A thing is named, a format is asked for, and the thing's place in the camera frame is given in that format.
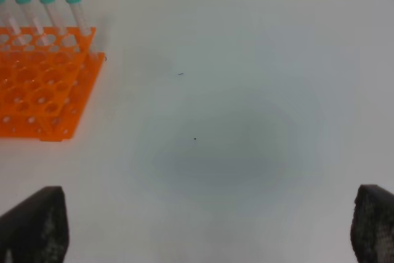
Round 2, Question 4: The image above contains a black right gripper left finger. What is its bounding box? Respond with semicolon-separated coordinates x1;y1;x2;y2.
1;186;70;262

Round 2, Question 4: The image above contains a from test tube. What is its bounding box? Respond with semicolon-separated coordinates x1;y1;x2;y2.
15;0;50;46
0;0;26;46
39;0;73;47

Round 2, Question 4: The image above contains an orange plastic test tube rack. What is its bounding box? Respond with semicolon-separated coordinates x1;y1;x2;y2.
1;27;105;142

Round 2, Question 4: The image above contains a rightmost back row test tube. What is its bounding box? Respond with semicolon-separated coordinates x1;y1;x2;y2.
65;0;92;38

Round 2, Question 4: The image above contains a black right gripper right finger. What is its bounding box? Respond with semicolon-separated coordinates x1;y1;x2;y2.
350;185;393;263

